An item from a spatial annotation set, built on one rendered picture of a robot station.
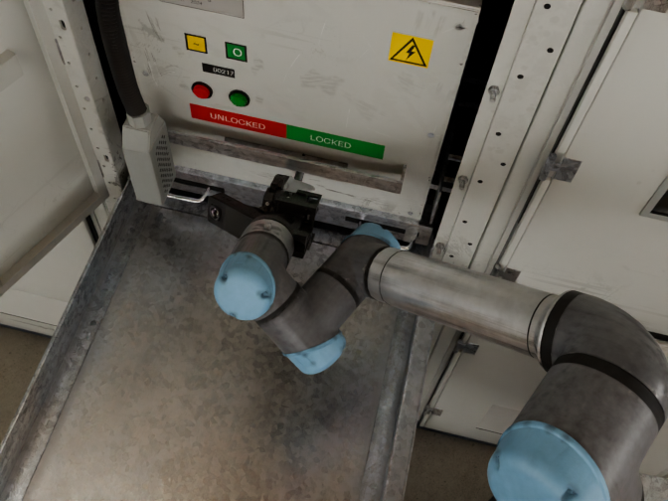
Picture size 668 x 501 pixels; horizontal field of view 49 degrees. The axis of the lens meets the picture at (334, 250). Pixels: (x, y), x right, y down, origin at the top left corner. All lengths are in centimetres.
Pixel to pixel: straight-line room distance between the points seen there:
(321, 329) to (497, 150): 36
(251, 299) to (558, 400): 38
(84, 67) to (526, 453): 84
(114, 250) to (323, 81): 52
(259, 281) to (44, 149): 54
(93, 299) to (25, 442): 26
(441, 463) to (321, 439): 94
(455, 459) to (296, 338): 123
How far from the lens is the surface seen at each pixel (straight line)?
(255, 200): 136
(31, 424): 127
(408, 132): 114
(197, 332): 128
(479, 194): 116
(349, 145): 119
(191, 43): 113
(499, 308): 85
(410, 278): 93
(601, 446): 72
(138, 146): 118
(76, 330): 131
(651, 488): 143
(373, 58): 105
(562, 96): 100
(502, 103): 101
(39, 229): 141
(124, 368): 127
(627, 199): 112
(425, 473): 210
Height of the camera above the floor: 200
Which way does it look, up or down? 59 degrees down
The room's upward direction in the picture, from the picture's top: 6 degrees clockwise
